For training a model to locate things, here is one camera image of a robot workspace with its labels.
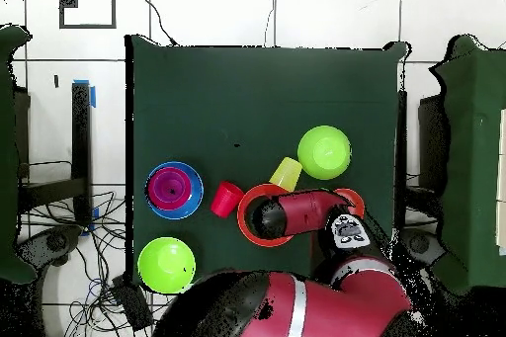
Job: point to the green bowl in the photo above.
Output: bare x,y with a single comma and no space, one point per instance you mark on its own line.
324,153
166,266

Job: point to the green covered side table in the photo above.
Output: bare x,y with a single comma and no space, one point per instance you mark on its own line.
474,175
8,155

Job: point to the large orange bowl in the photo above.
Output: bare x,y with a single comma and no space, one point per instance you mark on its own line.
243,214

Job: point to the gray chair base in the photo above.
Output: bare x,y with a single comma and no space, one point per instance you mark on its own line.
421,244

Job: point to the blue bowl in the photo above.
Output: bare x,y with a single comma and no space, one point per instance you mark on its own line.
195,198

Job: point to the yellow cup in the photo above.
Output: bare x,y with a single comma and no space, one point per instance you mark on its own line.
286,173

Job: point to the black stool frame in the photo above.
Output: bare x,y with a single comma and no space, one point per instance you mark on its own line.
81,135

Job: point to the dark green table cloth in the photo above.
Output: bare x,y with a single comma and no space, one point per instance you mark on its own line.
257,96

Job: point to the red cup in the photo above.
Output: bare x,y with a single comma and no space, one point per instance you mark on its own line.
226,200

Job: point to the black chair base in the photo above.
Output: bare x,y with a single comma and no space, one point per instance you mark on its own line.
51,244

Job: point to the small orange bowl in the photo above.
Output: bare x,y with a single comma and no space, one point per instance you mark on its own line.
357,200

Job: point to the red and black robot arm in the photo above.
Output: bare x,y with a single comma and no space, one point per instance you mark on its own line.
304,210

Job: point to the pink bowl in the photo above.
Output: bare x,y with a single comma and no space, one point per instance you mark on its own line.
158,202

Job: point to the black power box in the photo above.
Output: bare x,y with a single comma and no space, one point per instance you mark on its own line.
132,305

